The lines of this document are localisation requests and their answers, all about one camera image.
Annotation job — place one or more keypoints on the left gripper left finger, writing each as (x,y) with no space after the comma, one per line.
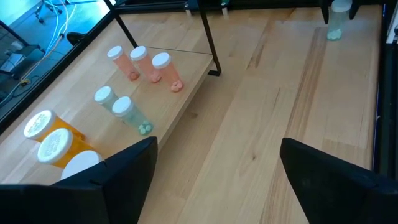
(118,186)

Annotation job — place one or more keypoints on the small pink vial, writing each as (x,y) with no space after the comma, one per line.
(138,53)

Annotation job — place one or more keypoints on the black aluminium table frame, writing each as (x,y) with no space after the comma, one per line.
(388,124)

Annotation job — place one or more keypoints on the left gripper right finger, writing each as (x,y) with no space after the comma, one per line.
(335,193)

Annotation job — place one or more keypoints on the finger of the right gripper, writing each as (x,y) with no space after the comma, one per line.
(354,7)
(325,11)

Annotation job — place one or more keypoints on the pink pill bottle white cap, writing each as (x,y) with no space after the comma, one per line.
(161,60)

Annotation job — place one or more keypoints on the orange pill bottle white cap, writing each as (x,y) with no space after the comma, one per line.
(115,53)
(81,161)
(55,146)
(39,124)

